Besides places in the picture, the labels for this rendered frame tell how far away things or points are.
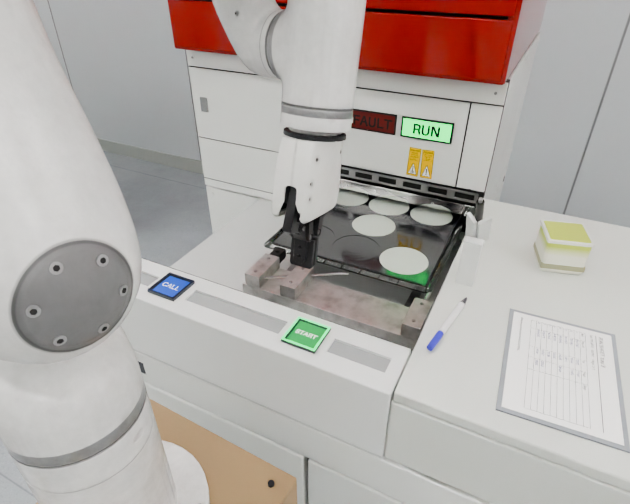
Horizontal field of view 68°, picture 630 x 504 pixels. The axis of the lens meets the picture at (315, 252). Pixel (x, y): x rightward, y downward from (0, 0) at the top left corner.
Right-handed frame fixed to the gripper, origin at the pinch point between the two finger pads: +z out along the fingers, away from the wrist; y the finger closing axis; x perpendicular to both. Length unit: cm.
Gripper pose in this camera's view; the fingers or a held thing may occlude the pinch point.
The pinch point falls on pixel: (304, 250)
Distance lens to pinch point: 61.7
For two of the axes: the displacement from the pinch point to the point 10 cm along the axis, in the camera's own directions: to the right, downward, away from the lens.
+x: 8.9, 2.5, -3.8
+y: -4.4, 3.1, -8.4
